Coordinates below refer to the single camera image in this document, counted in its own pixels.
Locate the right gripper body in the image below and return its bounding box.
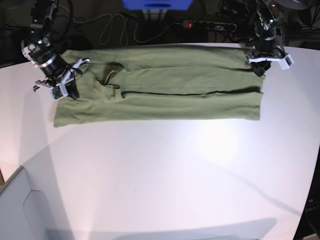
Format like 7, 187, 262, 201
32, 56, 90, 92

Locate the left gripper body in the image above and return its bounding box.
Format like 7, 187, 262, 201
245, 38, 287, 65

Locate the green T-shirt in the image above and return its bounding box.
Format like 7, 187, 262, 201
53, 45, 264, 127

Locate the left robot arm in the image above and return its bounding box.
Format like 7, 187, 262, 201
245, 0, 319, 77

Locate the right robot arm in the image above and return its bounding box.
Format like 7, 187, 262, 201
21, 0, 90, 101

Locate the white power strip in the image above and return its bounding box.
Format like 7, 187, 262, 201
182, 20, 237, 32

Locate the blue plastic bin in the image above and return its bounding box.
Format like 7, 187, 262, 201
122, 0, 193, 11

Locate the grey panel at table corner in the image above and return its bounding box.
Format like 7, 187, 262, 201
0, 166, 75, 240

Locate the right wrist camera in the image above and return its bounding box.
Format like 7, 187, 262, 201
50, 83, 69, 101

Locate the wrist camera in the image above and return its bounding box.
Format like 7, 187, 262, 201
50, 83, 69, 101
278, 53, 295, 70

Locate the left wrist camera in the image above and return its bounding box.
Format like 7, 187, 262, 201
278, 53, 295, 70

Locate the grey cable on floor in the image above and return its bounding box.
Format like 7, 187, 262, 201
67, 13, 171, 46

